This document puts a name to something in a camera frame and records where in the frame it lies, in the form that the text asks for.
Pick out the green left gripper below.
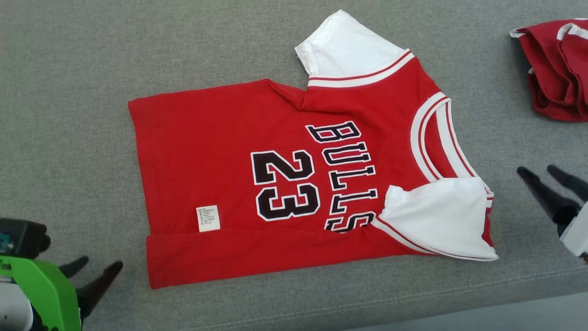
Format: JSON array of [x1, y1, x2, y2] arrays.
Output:
[[0, 255, 124, 331]]

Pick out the red mesh Bulls shorts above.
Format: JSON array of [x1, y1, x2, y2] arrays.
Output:
[[509, 18, 588, 123]]

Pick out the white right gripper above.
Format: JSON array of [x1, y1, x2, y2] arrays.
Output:
[[516, 165, 588, 263]]

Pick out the red Bulls 23 jersey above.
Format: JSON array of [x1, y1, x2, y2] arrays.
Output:
[[128, 9, 499, 290]]

